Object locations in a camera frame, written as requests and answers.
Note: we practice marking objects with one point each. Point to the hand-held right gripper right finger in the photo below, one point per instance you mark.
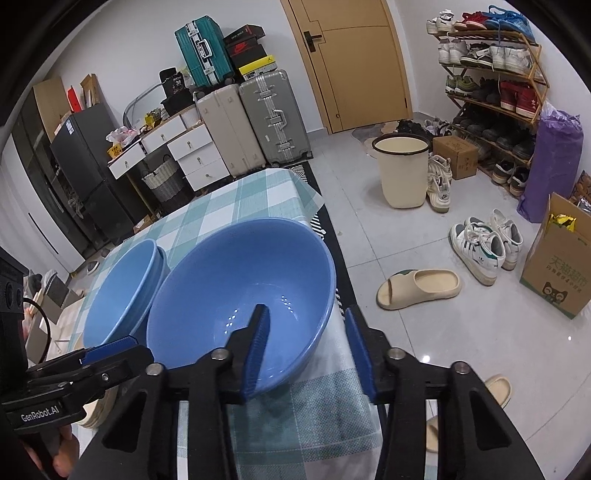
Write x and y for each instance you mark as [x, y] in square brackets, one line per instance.
[361, 355]

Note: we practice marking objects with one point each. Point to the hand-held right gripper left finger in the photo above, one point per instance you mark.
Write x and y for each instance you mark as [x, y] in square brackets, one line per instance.
[258, 350]

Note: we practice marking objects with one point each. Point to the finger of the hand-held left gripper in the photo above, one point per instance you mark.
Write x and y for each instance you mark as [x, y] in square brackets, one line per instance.
[124, 365]
[111, 348]

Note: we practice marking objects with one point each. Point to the person's left hand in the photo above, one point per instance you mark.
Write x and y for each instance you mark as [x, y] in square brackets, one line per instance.
[67, 454]

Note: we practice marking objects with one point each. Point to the beige checked tablecloth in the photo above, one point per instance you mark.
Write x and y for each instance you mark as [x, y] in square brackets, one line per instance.
[67, 330]

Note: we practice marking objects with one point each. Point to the grey slipper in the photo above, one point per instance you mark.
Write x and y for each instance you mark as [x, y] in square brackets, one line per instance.
[93, 267]

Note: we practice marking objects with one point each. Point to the beige slide sandal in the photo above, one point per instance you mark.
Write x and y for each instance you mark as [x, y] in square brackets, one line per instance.
[498, 390]
[431, 434]
[415, 288]

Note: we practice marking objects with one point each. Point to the small cardboard box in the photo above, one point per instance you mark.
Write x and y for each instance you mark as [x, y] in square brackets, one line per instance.
[144, 224]

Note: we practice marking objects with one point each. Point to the white wardrobe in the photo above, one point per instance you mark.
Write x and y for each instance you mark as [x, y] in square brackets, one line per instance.
[27, 230]

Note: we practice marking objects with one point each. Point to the white green sneaker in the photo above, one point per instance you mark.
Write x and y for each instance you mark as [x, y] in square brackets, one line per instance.
[475, 251]
[510, 235]

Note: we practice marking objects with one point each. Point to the grey woven laundry basket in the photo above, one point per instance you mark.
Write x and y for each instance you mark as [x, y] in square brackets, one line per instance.
[161, 182]

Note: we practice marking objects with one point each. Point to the white grey sneaker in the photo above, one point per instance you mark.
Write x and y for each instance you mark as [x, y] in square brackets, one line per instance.
[438, 198]
[441, 168]

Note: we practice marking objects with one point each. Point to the beige trash bin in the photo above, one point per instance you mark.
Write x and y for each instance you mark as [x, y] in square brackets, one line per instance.
[401, 180]

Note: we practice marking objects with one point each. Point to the black fridge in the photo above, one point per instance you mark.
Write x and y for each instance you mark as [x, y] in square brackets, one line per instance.
[92, 161]

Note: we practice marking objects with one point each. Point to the yellow packet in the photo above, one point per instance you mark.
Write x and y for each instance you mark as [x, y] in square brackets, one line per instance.
[115, 151]

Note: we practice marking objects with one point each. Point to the dark glass cabinet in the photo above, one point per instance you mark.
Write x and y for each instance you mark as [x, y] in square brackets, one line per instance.
[41, 161]

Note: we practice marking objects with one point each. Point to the white drawer desk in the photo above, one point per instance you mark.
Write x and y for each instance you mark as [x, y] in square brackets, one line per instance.
[194, 147]

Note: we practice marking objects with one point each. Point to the white pink plastic bag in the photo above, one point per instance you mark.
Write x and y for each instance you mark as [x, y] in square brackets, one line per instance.
[122, 134]

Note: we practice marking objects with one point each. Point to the cardboard box green print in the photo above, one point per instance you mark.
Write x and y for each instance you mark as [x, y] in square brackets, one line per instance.
[558, 272]

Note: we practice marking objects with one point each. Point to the brown cardboard box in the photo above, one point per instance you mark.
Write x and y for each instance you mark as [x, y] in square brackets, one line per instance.
[455, 157]

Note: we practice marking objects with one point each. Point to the beige suitcase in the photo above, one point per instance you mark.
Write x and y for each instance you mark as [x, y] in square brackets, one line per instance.
[226, 129]

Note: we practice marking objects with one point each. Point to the pile of black shoes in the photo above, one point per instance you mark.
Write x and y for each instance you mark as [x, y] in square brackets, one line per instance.
[411, 127]

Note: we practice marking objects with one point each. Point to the yellow snack packets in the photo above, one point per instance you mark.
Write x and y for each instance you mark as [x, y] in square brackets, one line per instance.
[156, 118]

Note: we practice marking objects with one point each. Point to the silver suitcase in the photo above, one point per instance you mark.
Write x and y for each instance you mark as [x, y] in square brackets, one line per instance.
[272, 115]

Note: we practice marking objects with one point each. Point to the yellow snack bag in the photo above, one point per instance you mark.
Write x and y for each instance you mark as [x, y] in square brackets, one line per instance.
[561, 221]

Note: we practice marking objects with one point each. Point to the curved grey tube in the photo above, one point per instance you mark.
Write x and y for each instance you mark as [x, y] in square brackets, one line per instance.
[131, 104]

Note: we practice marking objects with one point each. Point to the tall cardboard box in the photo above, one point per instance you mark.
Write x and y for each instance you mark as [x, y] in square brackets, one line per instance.
[48, 101]

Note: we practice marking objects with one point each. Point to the black bag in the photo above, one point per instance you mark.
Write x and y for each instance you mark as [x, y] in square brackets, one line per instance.
[178, 102]

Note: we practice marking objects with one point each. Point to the flat cardboard box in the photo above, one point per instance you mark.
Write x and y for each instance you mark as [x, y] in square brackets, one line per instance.
[90, 90]

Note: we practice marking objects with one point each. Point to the purple bag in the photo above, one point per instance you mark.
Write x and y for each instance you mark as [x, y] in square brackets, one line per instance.
[551, 166]

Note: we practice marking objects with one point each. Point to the black printed box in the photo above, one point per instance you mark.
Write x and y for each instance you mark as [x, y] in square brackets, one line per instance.
[171, 82]

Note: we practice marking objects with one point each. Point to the yellow black shoe box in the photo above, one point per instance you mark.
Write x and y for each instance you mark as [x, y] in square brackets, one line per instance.
[258, 68]

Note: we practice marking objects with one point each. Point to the wooden door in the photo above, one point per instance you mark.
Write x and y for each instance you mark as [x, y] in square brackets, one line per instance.
[360, 69]

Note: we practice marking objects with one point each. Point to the teal suitcase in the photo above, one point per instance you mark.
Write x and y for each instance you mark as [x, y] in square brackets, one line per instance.
[198, 50]

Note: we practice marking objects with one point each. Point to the wooden shoe rack with shoes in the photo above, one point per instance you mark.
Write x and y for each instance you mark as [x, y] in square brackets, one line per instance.
[508, 57]

